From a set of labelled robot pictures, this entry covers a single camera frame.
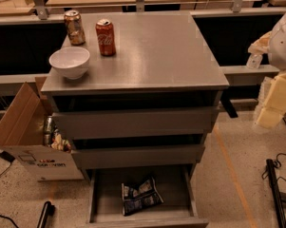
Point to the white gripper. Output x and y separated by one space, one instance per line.
282 45

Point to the black stand bar right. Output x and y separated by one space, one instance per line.
280 215

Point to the red cola can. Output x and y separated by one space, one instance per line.
105 36

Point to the cans and snacks in box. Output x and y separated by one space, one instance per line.
53 137

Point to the open bottom drawer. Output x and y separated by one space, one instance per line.
172 182

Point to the grey metal railing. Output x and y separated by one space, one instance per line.
39 11

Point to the black object bottom left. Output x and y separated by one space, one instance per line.
48 210

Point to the white bowl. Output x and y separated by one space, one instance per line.
70 62

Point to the clear sanitizer pump bottle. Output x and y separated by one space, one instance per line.
254 61

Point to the blue chip bag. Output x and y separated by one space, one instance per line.
141 196

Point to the cardboard box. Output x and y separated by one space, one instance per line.
21 135

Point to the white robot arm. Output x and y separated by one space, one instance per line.
277 58

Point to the grey drawer cabinet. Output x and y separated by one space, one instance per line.
151 104

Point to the gold patterned can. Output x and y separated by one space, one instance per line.
75 30

